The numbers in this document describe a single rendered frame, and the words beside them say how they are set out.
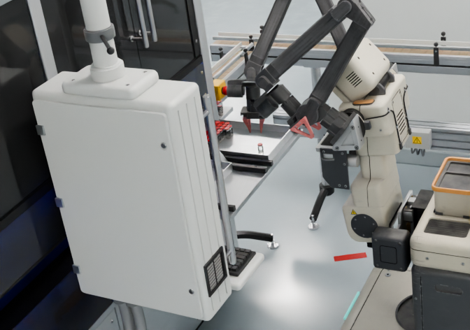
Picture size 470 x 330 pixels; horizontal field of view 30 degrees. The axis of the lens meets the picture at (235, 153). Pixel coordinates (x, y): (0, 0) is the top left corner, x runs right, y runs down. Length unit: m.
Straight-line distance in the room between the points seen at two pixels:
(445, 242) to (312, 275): 1.37
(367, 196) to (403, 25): 1.78
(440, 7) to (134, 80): 2.53
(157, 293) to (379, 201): 0.90
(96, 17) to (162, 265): 0.77
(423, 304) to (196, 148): 1.09
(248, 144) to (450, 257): 1.01
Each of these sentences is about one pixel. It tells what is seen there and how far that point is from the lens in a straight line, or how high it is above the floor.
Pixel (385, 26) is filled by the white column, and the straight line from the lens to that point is 4.84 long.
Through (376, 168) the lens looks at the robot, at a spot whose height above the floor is 0.95.
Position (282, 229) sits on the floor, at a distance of 4.64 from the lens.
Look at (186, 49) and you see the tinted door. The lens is 3.57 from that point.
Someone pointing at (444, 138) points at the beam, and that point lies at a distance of 4.34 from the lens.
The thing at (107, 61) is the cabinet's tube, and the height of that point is 1.64.
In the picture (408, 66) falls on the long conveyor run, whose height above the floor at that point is 0.87.
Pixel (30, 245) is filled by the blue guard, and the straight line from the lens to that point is 2.85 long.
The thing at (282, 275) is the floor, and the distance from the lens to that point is 4.30.
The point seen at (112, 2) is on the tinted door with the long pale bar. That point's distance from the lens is 3.12.
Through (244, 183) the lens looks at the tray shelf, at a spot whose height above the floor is 0.88.
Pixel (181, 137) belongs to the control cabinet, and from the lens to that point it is 2.44.
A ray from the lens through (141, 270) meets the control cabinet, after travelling 2.76.
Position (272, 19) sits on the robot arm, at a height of 1.41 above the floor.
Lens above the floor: 2.50
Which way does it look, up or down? 27 degrees down
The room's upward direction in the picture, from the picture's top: 8 degrees counter-clockwise
